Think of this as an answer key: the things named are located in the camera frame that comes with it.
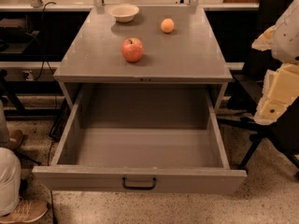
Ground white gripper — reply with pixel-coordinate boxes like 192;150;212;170
251;26;299;125

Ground red apple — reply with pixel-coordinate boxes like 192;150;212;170
121;37;144;63

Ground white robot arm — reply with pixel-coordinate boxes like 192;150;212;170
251;0;299;125

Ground open grey top drawer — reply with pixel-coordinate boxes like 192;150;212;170
34;84;247;194

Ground grey cabinet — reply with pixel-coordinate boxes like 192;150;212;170
53;5;234;110

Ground black office chair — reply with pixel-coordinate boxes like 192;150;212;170
220;0;299;170

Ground orange fruit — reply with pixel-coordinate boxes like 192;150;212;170
161;19;174;34

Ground white bowl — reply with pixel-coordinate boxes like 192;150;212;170
108;4;139;22

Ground tan sneaker far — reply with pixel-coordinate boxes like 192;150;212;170
8;130;23;150

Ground tan sneaker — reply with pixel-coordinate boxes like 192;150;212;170
8;130;23;150
0;200;48;224

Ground person leg light trousers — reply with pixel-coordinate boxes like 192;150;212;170
0;147;21;216

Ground tan sneaker near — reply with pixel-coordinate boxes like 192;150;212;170
0;200;48;224

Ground black drawer handle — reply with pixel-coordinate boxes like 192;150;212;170
121;177;156;190

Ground black cable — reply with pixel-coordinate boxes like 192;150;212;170
33;1;58;81

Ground wall power outlet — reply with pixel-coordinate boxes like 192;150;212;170
23;70;35;81

